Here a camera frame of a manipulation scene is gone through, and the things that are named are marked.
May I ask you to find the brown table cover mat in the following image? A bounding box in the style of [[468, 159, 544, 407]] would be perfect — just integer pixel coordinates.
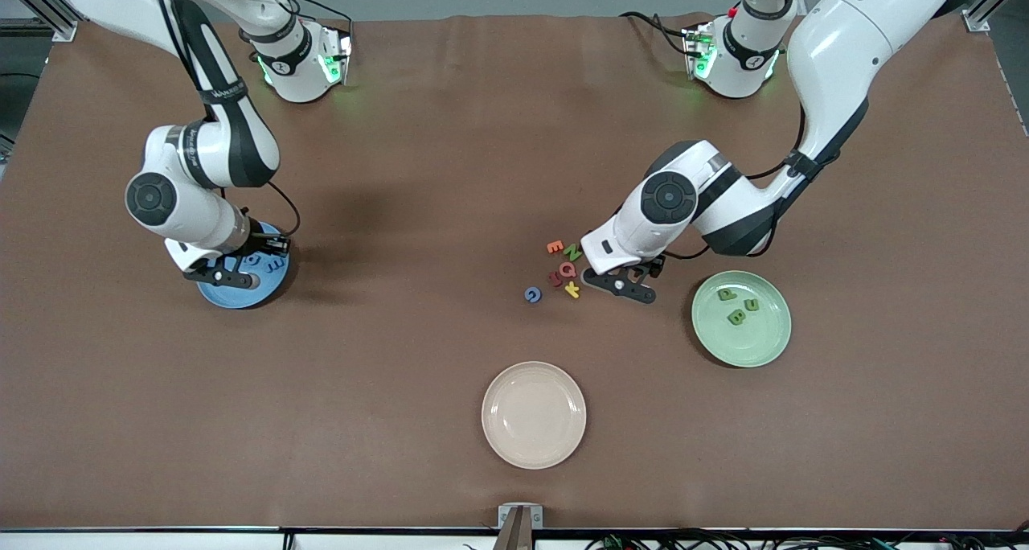
[[0, 11, 1029, 532]]

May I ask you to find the black cable bundle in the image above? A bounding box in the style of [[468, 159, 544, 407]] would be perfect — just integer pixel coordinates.
[[585, 520, 1029, 550]]

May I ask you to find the black base power cable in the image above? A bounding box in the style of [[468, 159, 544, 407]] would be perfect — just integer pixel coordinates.
[[273, 0, 356, 44], [619, 10, 694, 56]]

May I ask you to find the beige round plate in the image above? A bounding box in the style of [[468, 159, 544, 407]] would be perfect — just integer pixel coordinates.
[[481, 361, 588, 470]]

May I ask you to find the grey arm base connector block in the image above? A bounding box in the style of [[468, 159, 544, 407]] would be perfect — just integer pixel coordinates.
[[682, 23, 718, 82], [318, 29, 353, 88]]

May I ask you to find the green round plate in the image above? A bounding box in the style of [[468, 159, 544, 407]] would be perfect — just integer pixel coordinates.
[[691, 270, 793, 369]]

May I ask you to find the blue round plate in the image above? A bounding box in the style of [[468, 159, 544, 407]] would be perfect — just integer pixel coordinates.
[[195, 222, 290, 310]]

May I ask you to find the white table edge rail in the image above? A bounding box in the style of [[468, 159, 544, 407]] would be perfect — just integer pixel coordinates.
[[0, 527, 1029, 550]]

